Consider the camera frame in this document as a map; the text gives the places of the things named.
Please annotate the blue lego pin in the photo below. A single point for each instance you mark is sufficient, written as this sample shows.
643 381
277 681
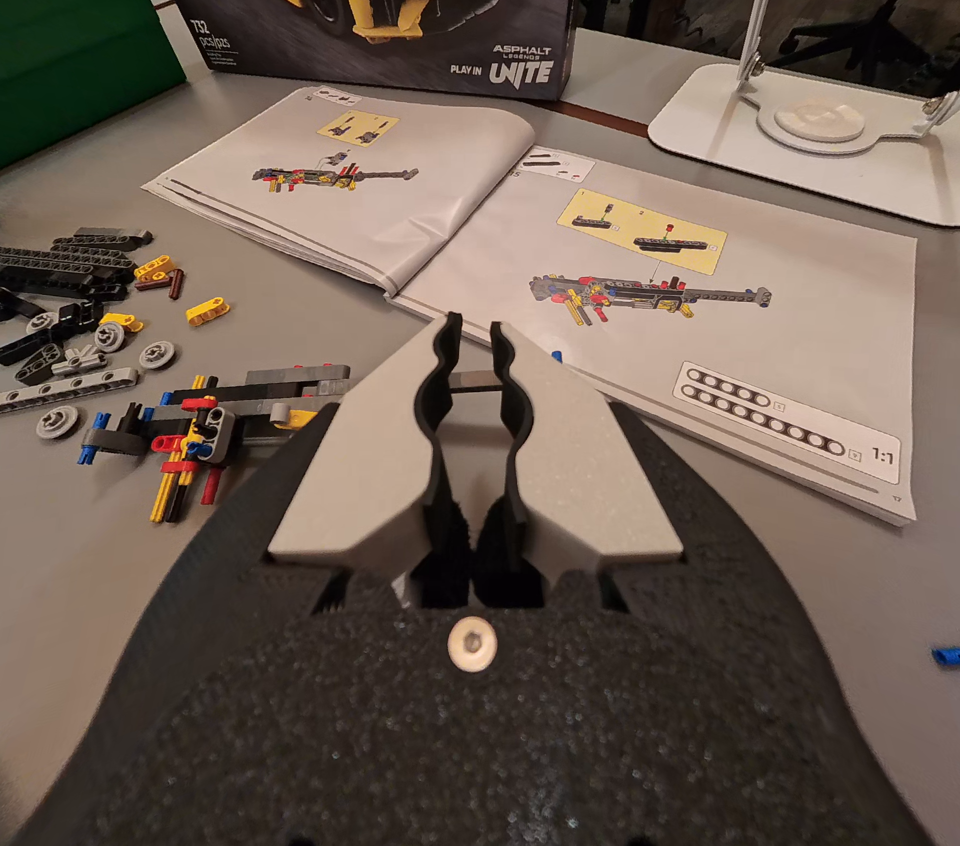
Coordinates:
946 655

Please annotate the yellow lego connector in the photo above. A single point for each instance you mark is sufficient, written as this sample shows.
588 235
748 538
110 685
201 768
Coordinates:
157 275
154 261
124 321
206 311

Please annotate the wooden board white stand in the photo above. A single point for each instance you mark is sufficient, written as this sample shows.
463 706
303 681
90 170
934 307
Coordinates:
712 119

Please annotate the light grey lego beam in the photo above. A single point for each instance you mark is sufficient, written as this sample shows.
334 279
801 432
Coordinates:
67 387

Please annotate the grey lego beam assembly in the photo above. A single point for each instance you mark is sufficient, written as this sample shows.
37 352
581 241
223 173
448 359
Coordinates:
255 407

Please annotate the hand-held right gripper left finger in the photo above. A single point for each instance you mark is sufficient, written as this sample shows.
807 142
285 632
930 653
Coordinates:
367 471

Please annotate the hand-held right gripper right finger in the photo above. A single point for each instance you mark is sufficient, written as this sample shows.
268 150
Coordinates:
592 479

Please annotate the light grey lego connector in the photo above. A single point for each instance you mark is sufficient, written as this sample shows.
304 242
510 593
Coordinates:
79 360

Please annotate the pile of black lego beams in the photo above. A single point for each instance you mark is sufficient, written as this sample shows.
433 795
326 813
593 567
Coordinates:
52 261

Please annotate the open instruction booklet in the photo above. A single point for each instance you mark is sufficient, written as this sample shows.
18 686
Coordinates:
675 351

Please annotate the green plastic bin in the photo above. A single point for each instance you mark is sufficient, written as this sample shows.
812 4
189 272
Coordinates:
75 59

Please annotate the black office chair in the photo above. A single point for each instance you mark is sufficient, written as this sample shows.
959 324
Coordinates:
862 29

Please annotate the grey lego pulley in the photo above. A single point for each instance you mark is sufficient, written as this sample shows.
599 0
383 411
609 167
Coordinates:
157 354
58 423
41 324
110 336

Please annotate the brown lego axle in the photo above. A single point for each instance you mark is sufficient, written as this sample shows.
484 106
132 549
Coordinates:
150 286
176 284

